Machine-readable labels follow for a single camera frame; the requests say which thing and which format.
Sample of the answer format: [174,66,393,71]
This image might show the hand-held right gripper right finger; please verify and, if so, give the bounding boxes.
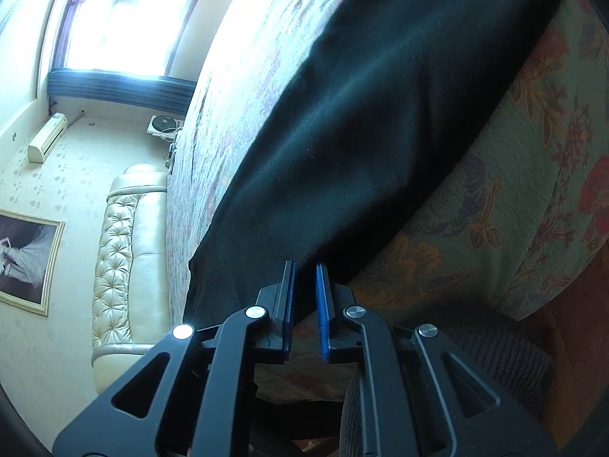
[315,263,560,457]

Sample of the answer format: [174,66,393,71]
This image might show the framed wall picture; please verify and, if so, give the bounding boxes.
[0,208,66,317]

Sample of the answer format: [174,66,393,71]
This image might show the dark blue curtain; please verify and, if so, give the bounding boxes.
[46,69,197,108]

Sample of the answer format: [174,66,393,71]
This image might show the white wall air conditioner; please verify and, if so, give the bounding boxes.
[27,112,68,163]

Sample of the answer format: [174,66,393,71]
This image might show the black pants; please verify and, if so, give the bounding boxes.
[183,0,569,339]

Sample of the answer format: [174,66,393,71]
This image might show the white square fan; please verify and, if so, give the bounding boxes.
[146,114,184,141]

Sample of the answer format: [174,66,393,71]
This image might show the floral bedspread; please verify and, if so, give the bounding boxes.
[164,0,609,403]

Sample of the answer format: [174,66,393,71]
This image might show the cream tufted leather headboard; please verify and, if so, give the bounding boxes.
[91,163,171,393]

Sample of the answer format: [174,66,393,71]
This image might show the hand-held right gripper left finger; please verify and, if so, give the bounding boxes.
[51,260,298,457]

